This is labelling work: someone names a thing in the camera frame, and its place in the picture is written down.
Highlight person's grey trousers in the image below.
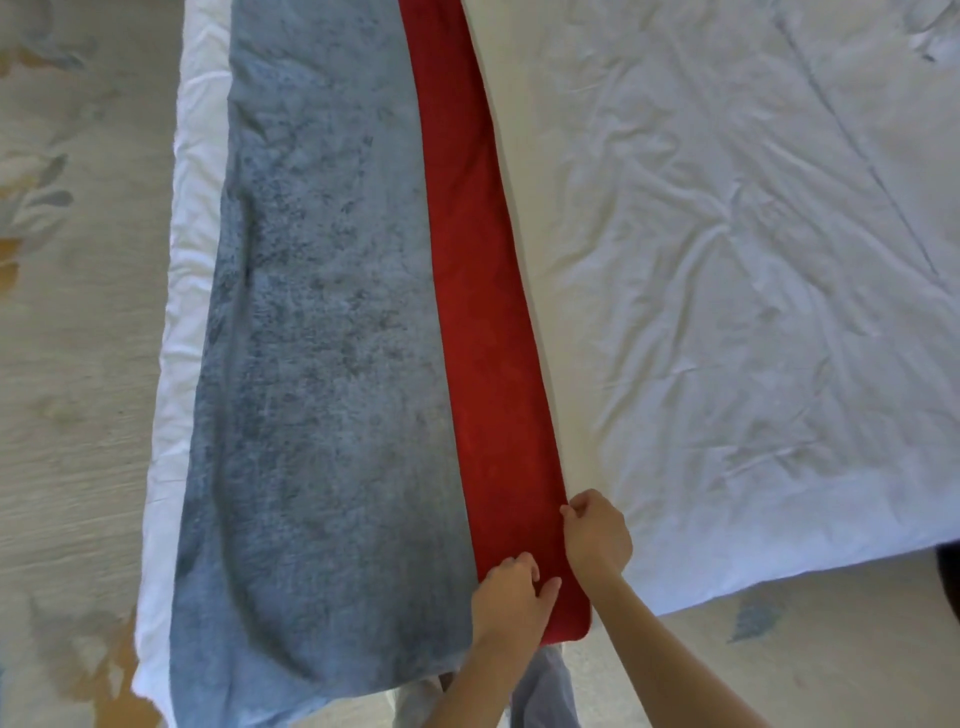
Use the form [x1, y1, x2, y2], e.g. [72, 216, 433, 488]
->
[393, 643, 583, 728]

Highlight red towel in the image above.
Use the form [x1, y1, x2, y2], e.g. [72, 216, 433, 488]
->
[397, 0, 593, 647]

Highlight person's right hand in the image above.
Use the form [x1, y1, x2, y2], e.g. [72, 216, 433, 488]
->
[559, 489, 634, 585]

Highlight white bed sheet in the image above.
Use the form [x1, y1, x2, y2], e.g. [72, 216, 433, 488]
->
[132, 0, 960, 728]

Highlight person's left hand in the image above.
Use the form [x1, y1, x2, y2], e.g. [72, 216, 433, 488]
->
[469, 552, 563, 654]

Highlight person's right forearm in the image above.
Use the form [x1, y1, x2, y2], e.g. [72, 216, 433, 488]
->
[581, 570, 770, 728]

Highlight person's left forearm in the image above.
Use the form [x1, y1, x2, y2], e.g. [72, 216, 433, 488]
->
[420, 641, 543, 728]

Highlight blue-grey terry towel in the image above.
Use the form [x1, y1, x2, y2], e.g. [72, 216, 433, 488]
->
[168, 0, 481, 728]

